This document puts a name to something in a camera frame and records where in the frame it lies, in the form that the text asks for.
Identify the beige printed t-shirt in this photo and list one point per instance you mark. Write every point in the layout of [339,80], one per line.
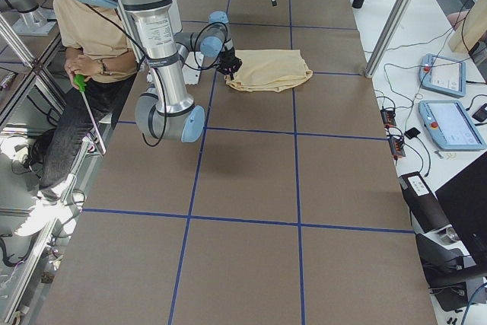
[269,70]

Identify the seated person beige shirt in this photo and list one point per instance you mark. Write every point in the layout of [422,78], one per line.
[96,48]

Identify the aluminium frame post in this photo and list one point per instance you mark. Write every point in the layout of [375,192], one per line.
[386,35]

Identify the upper blue teach pendant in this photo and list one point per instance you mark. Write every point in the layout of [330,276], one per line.
[443,75]

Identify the brown cardboard roll box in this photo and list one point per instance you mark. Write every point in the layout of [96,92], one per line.
[422,202]

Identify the lower blue teach pendant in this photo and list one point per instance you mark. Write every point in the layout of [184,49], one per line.
[450,126]

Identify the black monitor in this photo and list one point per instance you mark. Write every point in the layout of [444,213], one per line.
[463,200]

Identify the blue teach pendant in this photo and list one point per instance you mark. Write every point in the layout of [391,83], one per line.
[450,126]
[443,75]

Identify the green handled tool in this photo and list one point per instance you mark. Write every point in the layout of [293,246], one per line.
[81,84]

